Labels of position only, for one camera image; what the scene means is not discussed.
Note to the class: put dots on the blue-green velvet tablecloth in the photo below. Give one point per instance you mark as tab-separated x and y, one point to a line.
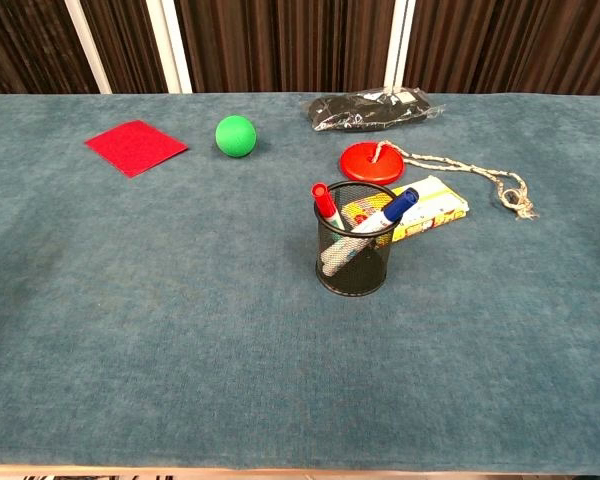
180	325

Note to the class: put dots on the red felt square cloth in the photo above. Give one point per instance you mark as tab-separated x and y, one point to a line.
135	147

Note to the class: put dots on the white aluminium frame post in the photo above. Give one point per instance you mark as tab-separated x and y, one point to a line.
397	45
87	45
170	45

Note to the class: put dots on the yellow printed cardboard box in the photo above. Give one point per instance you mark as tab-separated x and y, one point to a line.
435	207

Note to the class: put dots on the green ball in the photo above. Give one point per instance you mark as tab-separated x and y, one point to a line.
235	136

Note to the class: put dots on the red cap marker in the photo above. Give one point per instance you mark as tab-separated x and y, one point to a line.
324	200

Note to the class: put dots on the dark brown slatted curtain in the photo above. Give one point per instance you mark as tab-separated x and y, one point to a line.
280	45

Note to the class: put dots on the black mesh pen holder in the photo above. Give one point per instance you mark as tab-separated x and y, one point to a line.
352	277

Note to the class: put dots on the black item in plastic bag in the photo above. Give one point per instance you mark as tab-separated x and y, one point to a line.
370	112

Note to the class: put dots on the red plastic disc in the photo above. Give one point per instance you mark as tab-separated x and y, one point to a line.
360	167

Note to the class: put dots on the blue cap marker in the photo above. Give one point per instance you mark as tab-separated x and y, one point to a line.
400	204

